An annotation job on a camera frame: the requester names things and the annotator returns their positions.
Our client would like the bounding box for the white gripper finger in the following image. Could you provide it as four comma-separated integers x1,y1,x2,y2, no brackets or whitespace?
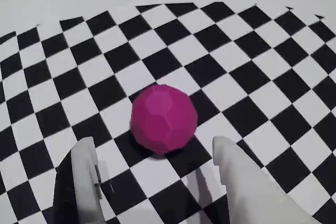
212,136,322,224
54,136,106,224

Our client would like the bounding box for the pink faceted ball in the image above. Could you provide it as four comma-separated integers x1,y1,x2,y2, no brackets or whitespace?
130,84,199,154

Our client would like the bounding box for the black white checkered mat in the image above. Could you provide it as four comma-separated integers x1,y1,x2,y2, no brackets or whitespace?
0,0,336,224

